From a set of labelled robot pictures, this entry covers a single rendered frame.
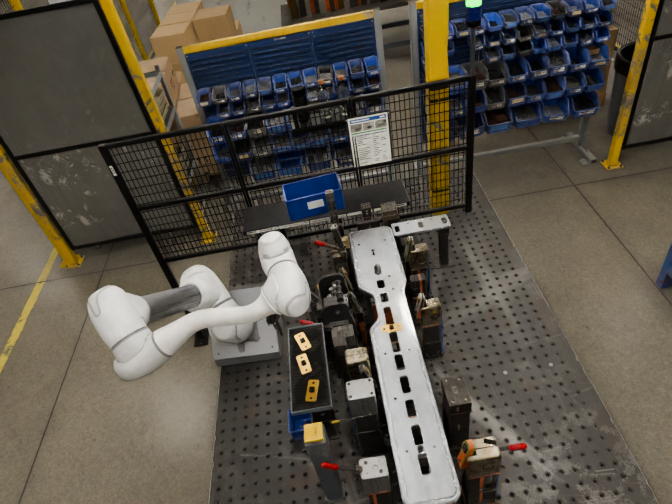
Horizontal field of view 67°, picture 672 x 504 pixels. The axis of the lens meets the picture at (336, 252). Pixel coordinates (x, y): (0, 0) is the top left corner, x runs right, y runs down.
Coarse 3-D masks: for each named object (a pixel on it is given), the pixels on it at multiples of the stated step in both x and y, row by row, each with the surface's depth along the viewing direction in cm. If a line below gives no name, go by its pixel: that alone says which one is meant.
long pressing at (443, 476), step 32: (352, 256) 245; (384, 256) 242; (384, 288) 227; (384, 320) 213; (384, 352) 201; (416, 352) 199; (384, 384) 190; (416, 384) 188; (416, 416) 179; (416, 448) 170; (448, 448) 169; (416, 480) 162; (448, 480) 161
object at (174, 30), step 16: (176, 16) 592; (192, 16) 582; (208, 16) 572; (224, 16) 569; (160, 32) 554; (176, 32) 545; (192, 32) 571; (208, 32) 580; (224, 32) 580; (240, 32) 638; (160, 48) 551; (176, 64) 563
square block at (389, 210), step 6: (384, 204) 263; (390, 204) 262; (384, 210) 259; (390, 210) 258; (396, 210) 258; (384, 216) 260; (390, 216) 260; (396, 216) 261; (384, 222) 263; (390, 222) 263; (396, 222) 264; (396, 228) 266; (396, 240) 272
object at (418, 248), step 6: (414, 246) 239; (420, 246) 237; (426, 246) 237; (414, 252) 235; (420, 252) 236; (426, 252) 236; (414, 258) 238; (420, 258) 239; (426, 258) 239; (414, 264) 240; (420, 264) 241; (426, 264) 241; (414, 270) 243; (420, 270) 244; (426, 276) 247; (426, 282) 250
